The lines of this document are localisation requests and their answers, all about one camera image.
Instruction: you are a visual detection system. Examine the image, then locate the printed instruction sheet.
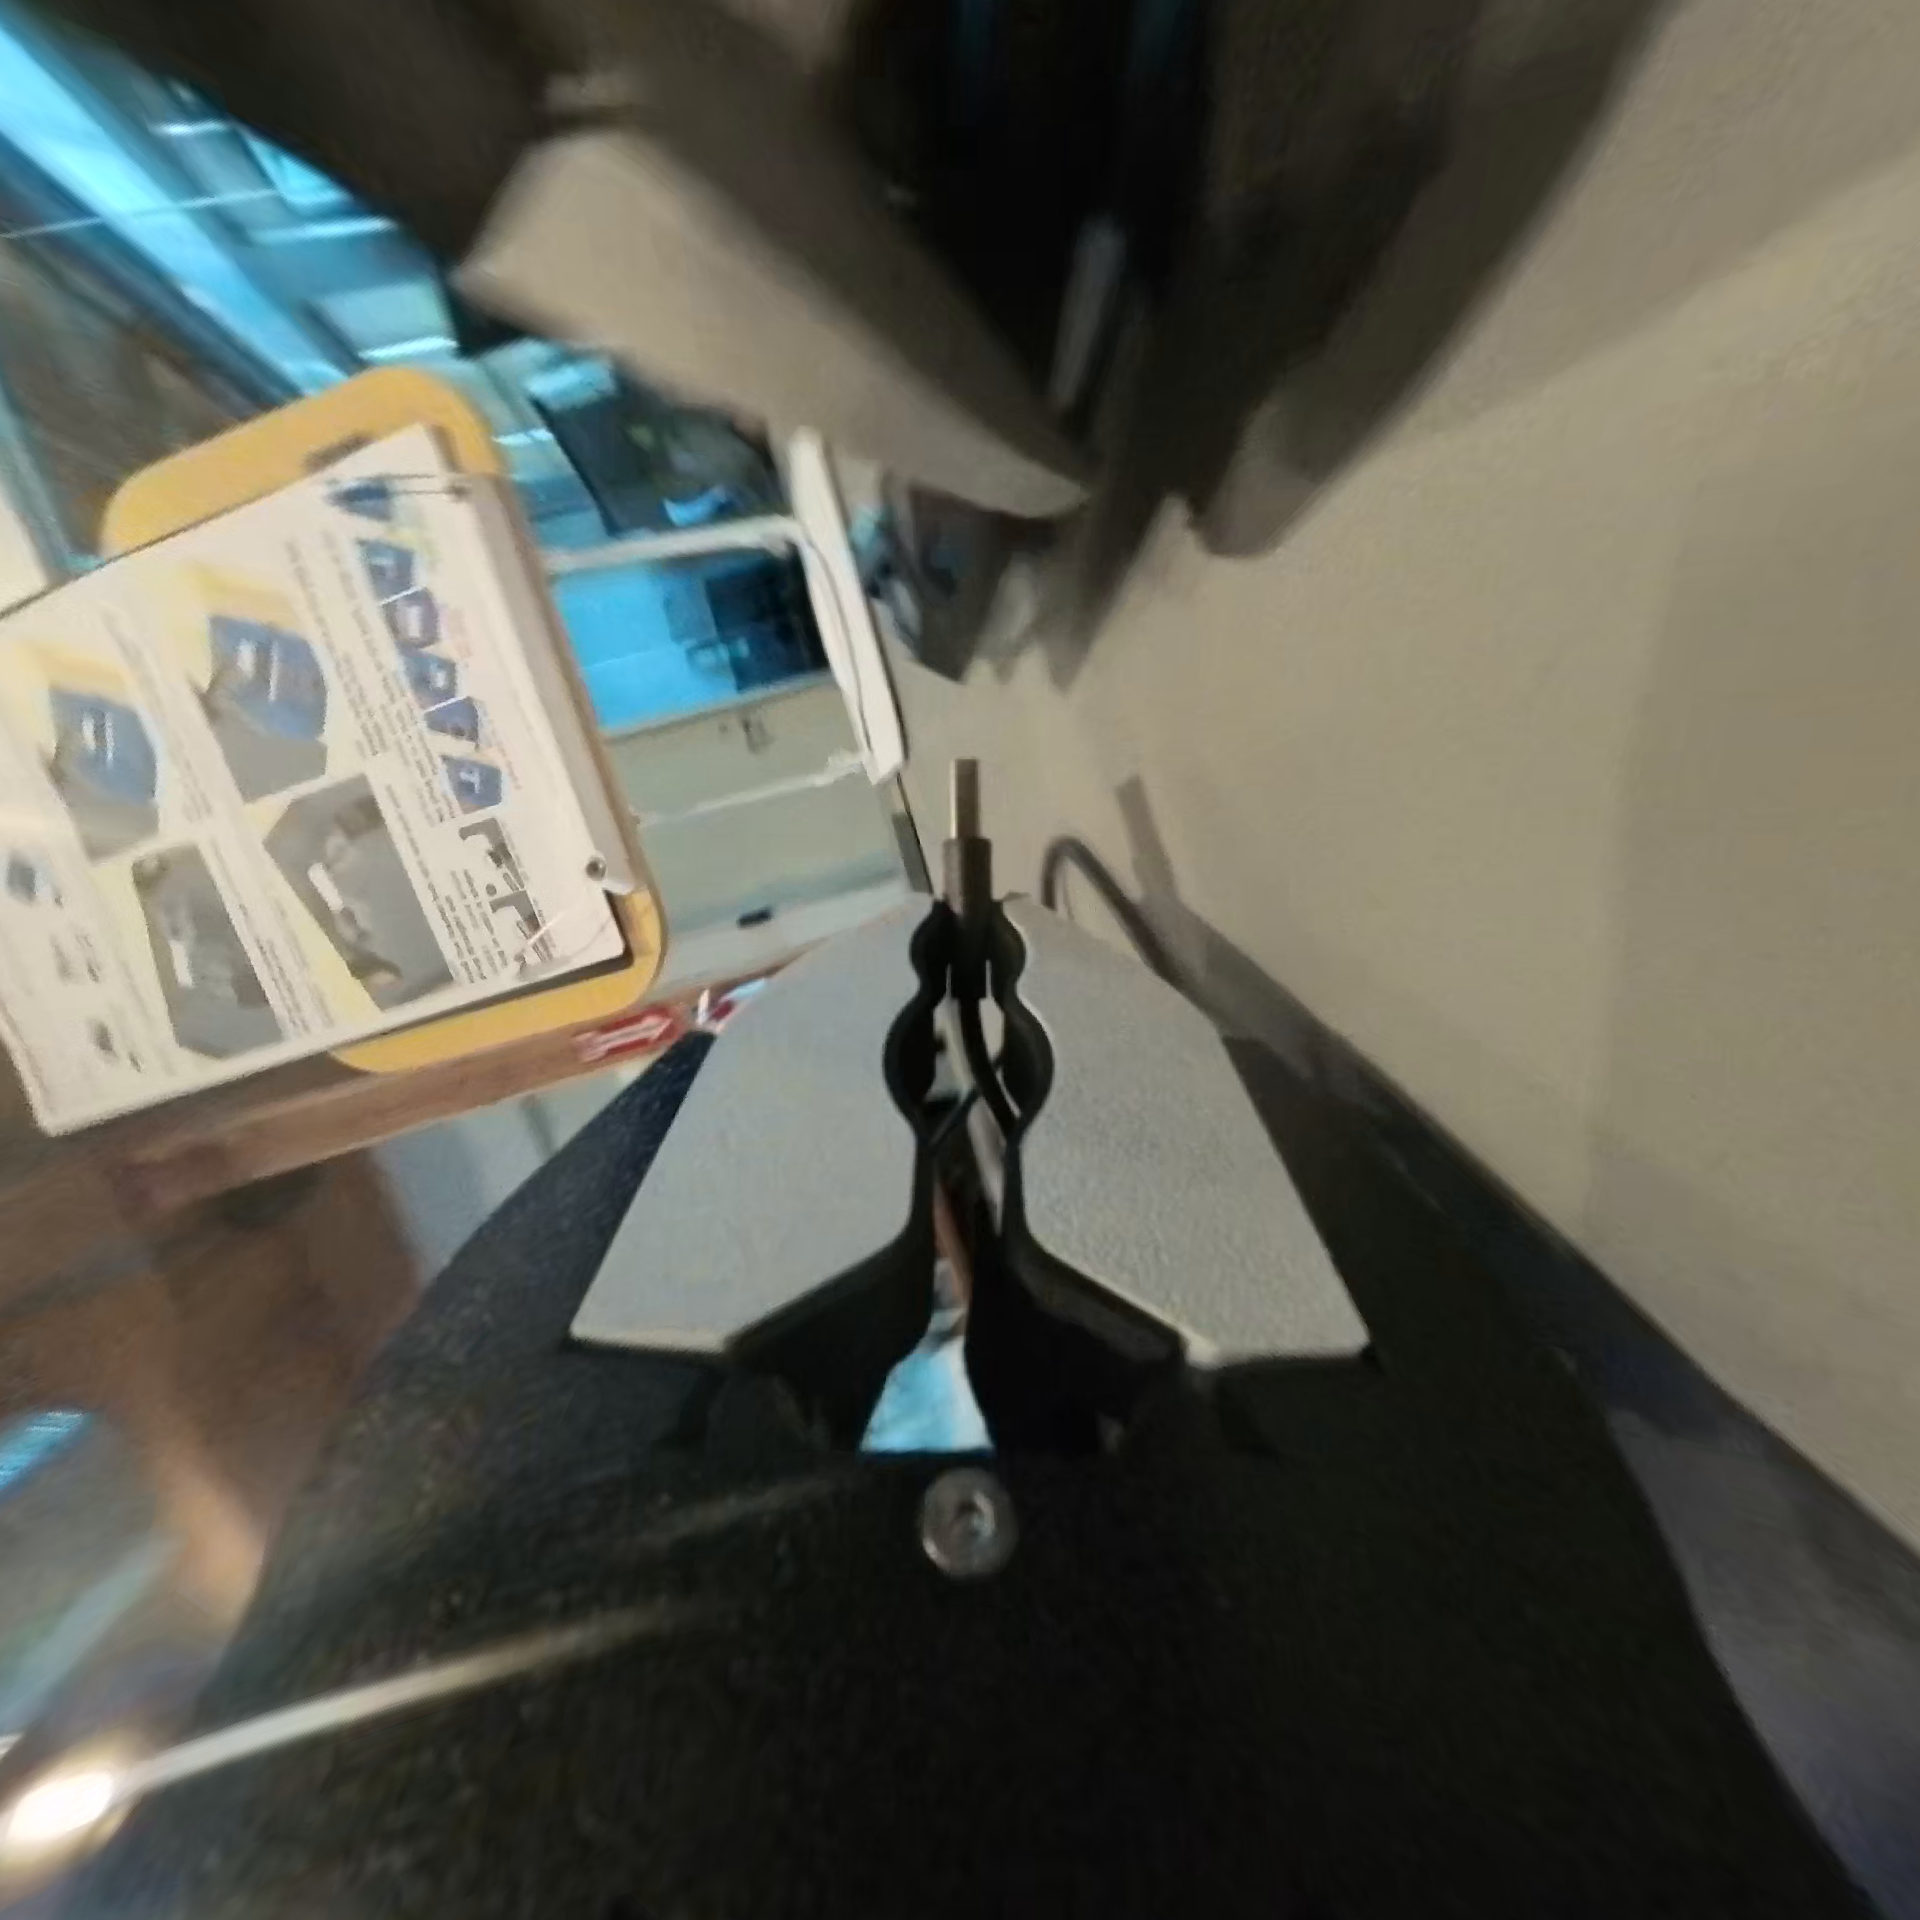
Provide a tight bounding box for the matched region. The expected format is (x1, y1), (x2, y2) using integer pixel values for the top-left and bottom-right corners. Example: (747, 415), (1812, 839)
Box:
(0, 423), (634, 1136)

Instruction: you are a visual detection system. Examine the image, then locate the white sign base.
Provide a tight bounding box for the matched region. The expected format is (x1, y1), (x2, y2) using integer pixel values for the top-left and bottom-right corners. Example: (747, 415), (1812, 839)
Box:
(786, 427), (913, 785)

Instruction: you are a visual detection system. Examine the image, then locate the wooden sign board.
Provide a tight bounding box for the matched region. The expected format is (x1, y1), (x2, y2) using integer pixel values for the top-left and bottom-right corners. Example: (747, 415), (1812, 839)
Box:
(96, 369), (672, 1078)

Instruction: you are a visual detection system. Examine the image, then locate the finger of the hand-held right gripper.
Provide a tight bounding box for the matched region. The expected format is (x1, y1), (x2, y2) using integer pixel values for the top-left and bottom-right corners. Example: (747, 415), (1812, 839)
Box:
(454, 123), (1093, 522)

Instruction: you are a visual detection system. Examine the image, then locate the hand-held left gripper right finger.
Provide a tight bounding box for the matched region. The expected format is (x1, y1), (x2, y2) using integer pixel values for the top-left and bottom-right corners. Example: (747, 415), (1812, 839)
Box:
(995, 896), (1373, 1370)

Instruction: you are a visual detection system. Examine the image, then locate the short black usb cable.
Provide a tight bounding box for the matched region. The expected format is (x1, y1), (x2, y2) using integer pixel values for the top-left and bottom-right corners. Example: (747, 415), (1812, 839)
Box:
(932, 756), (1156, 1156)

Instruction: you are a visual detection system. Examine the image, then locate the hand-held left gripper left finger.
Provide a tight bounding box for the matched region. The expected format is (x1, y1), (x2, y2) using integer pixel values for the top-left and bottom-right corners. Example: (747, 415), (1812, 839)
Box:
(568, 896), (944, 1356)

